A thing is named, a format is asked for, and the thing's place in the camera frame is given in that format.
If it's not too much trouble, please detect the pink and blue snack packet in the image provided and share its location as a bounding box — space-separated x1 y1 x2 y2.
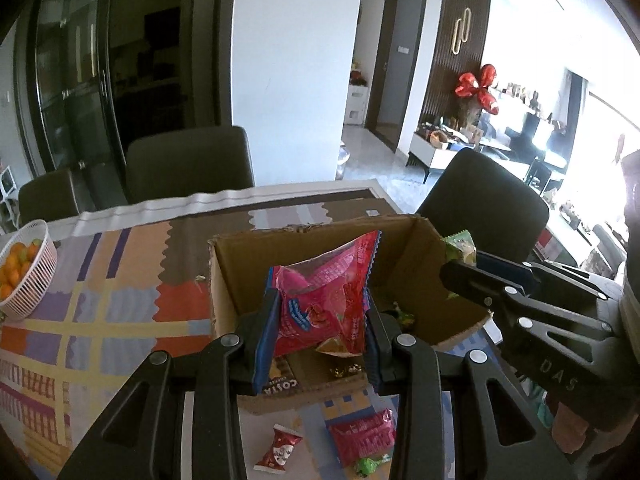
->
270 230 383 358

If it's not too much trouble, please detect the white storage cabinet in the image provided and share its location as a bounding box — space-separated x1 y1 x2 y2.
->
345 85 371 126

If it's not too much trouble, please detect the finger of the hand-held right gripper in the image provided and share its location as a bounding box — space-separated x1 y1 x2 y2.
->
475 251 623 302
440 259 618 357

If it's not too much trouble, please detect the pile of oranges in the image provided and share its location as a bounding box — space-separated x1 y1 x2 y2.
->
0 241 43 301

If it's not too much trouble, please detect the green lollipop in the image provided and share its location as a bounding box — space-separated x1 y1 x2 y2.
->
354 452 393 478
385 302 417 328

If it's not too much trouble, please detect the brown cardboard box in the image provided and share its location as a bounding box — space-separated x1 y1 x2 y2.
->
207 214 493 416

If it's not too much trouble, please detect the red white snack packet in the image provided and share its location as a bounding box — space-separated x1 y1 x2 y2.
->
253 424 304 473

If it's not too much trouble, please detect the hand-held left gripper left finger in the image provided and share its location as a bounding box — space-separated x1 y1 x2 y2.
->
57 290 283 480

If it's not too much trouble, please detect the gold loop wall ornament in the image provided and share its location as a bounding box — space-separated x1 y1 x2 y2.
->
451 7 473 56

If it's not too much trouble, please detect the white low shelf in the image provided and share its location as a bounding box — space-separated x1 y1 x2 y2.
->
0 165 21 233

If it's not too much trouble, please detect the beige printed snack packet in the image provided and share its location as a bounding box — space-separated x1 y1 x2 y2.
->
316 337 362 358

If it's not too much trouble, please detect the white basket of oranges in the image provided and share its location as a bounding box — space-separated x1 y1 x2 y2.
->
0 218 58 321

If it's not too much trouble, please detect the yellow green snack packet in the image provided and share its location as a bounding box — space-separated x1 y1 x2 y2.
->
444 230 478 266

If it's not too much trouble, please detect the red pink snack packet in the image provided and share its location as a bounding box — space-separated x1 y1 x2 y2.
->
327 408 397 466

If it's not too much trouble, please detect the red foil flower balloon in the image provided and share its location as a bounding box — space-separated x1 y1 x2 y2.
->
454 64 501 116

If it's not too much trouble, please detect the person's right hand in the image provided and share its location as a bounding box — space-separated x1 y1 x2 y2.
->
547 399 608 461

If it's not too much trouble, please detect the dark dining chair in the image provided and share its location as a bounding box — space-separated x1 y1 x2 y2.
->
415 147 550 266
125 126 256 206
18 167 83 226

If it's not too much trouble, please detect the white sideboard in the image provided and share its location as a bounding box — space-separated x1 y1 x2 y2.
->
407 127 483 183

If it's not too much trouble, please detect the black glass sliding door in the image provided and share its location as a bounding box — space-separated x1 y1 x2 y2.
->
15 0 236 176

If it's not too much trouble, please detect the colourful printed table mat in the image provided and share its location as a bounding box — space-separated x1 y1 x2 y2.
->
0 180 501 480

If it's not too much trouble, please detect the grey room door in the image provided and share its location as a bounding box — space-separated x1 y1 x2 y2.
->
365 0 428 148

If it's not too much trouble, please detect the black television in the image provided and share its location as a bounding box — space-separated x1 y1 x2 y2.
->
520 112 566 161

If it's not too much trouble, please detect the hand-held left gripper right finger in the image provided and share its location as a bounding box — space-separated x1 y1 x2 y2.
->
364 294 576 480

